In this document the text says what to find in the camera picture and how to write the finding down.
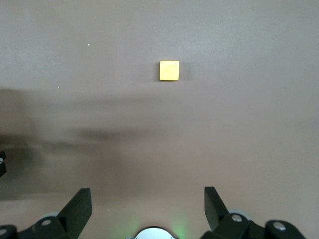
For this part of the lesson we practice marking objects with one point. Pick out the brown table cover mat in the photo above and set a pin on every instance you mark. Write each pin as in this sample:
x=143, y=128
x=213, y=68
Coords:
x=74, y=49

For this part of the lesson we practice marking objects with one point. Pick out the black object at left edge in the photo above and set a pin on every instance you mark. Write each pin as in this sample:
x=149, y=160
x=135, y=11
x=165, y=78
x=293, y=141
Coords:
x=2, y=166

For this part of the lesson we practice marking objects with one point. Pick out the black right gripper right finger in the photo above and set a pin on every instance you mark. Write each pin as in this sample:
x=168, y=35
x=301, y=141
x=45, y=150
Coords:
x=221, y=224

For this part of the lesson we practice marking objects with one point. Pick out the yellow wooden block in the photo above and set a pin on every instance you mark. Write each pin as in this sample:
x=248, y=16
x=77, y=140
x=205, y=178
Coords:
x=169, y=71

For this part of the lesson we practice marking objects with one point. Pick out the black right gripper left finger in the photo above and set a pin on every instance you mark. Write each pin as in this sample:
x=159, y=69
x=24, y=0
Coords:
x=69, y=216

